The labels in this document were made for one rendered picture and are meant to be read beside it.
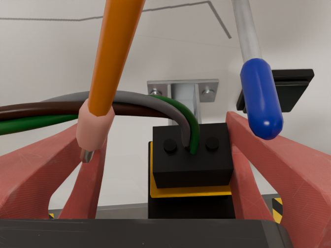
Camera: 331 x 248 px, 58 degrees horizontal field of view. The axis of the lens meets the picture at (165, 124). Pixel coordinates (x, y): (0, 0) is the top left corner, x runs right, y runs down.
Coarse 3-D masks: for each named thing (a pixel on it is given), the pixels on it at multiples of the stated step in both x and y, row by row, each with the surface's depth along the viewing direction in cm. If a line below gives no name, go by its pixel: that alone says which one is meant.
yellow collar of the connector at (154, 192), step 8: (152, 144) 14; (152, 152) 14; (152, 160) 13; (152, 168) 13; (152, 176) 13; (152, 184) 13; (152, 192) 13; (160, 192) 13; (168, 192) 13; (176, 192) 12; (184, 192) 12; (192, 192) 12; (200, 192) 12; (208, 192) 12; (216, 192) 12; (224, 192) 12
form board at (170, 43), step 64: (0, 0) 14; (64, 0) 14; (192, 0) 14; (256, 0) 14; (320, 0) 14; (0, 64) 17; (64, 64) 18; (128, 64) 18; (192, 64) 18; (320, 64) 18; (64, 128) 24; (128, 128) 25; (320, 128) 26; (64, 192) 40; (128, 192) 41
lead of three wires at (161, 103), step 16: (64, 96) 7; (80, 96) 7; (128, 96) 7; (144, 96) 8; (160, 96) 8; (0, 112) 6; (16, 112) 6; (32, 112) 7; (48, 112) 7; (64, 112) 7; (128, 112) 8; (144, 112) 8; (160, 112) 8; (176, 112) 9; (0, 128) 6; (16, 128) 7; (32, 128) 7; (192, 128) 10; (192, 144) 11
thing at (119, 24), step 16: (112, 0) 2; (128, 0) 2; (144, 0) 2; (112, 16) 2; (128, 16) 2; (112, 32) 3; (128, 32) 3; (112, 48) 3; (128, 48) 3; (96, 64) 3; (112, 64) 3; (96, 80) 3; (112, 80) 3; (96, 96) 3; (112, 96) 4; (80, 112) 4; (96, 112) 4; (112, 112) 4; (80, 128) 4; (96, 128) 4; (80, 144) 5; (96, 144) 4
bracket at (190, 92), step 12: (156, 84) 19; (168, 84) 19; (180, 84) 19; (192, 84) 19; (204, 84) 19; (216, 84) 19; (168, 96) 19; (180, 96) 20; (192, 96) 20; (204, 96) 20; (192, 108) 20; (168, 120) 18
